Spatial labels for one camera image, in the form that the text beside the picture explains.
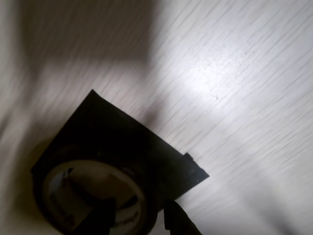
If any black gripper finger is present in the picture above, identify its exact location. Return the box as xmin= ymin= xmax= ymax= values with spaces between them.
xmin=77 ymin=197 xmax=116 ymax=235
xmin=163 ymin=200 xmax=202 ymax=235

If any black tape roll white core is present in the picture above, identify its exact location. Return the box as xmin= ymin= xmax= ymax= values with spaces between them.
xmin=34 ymin=146 xmax=164 ymax=235

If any black tape square target outline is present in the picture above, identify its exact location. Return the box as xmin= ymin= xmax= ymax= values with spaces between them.
xmin=31 ymin=89 xmax=210 ymax=214

